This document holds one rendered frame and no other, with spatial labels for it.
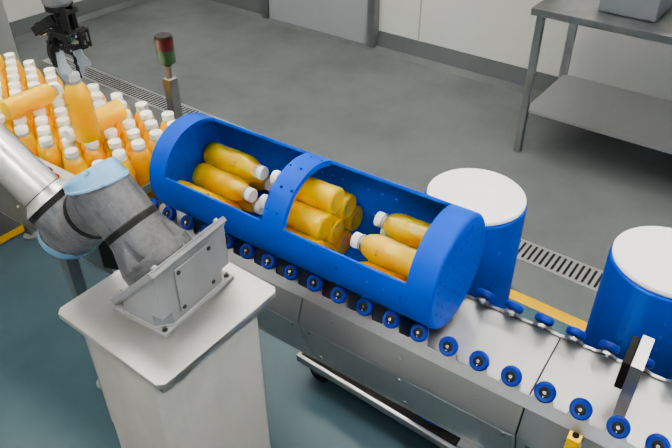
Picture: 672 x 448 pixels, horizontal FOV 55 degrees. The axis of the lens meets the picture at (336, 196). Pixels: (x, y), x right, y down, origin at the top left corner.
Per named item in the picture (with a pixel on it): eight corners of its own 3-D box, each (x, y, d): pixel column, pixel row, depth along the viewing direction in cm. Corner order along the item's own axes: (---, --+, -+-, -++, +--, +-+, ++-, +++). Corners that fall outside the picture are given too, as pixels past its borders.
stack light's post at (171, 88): (206, 305, 295) (169, 81, 232) (199, 301, 297) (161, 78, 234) (212, 299, 298) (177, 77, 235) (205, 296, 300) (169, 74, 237)
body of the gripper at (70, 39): (69, 57, 167) (57, 11, 160) (49, 50, 171) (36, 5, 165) (94, 48, 172) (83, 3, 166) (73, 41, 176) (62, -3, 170)
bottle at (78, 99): (91, 129, 193) (76, 71, 182) (106, 136, 189) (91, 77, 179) (71, 139, 188) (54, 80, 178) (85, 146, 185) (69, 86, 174)
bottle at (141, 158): (158, 202, 205) (148, 151, 195) (135, 203, 205) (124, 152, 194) (161, 189, 211) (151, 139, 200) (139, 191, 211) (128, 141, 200)
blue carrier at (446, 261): (425, 354, 147) (437, 255, 131) (155, 222, 188) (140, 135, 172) (477, 285, 166) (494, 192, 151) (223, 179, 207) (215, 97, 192)
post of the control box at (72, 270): (118, 426, 243) (49, 208, 186) (111, 420, 245) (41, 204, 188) (126, 418, 245) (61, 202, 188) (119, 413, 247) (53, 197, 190)
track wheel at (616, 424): (633, 422, 128) (634, 421, 130) (610, 411, 130) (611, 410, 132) (625, 444, 128) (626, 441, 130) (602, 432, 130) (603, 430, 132)
